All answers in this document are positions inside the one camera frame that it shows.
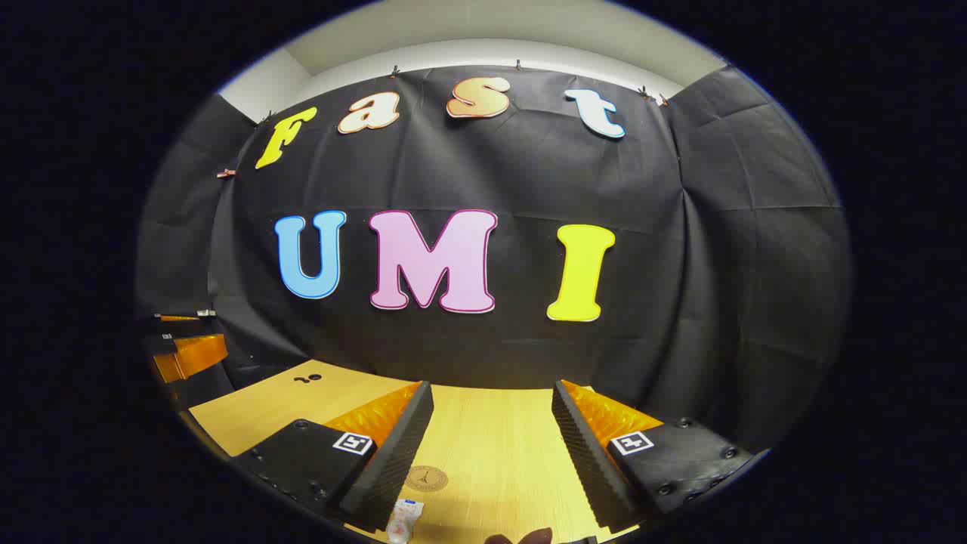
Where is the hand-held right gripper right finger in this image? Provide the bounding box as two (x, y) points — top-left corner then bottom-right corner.
(551, 379), (756, 530)

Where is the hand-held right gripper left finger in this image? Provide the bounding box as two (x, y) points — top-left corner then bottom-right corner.
(229, 380), (436, 533)

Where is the round wooden coaster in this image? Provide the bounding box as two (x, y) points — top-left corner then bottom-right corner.
(404, 465), (449, 493)

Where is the white toothpaste tube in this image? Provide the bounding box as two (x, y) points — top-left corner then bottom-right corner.
(387, 499), (425, 544)

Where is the wooden desktop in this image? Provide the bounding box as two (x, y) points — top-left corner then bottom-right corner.
(189, 359), (643, 544)

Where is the black backdrop cloth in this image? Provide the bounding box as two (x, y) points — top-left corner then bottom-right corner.
(136, 64), (853, 454)

